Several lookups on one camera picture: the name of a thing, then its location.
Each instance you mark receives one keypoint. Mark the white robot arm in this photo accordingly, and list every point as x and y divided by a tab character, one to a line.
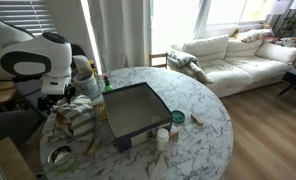
47	57

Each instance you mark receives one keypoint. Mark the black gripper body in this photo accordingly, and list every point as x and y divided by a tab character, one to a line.
45	103

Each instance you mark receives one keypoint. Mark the grey white striped cloth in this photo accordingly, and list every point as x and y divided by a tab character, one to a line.
75	119

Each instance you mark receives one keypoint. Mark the white curtain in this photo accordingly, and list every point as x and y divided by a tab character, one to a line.
122	30

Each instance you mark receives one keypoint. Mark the navy blue open box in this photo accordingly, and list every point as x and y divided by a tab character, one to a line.
135	114

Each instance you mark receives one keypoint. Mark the natural wooden chair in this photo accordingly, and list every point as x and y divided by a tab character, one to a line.
158	60

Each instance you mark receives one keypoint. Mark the white fabric sofa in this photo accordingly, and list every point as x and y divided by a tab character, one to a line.
237	65

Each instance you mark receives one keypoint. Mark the brown wooden sticks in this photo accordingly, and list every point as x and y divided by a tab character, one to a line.
92	146

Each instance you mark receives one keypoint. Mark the grey folded blanket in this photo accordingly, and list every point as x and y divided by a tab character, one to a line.
187	64

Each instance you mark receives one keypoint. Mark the small wooden block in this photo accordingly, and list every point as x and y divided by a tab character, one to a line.
196	118

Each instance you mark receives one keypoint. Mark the green bottle red cap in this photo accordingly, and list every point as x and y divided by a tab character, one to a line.
108	87

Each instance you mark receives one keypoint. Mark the white plastic jar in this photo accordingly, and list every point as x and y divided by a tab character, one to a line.
162	138

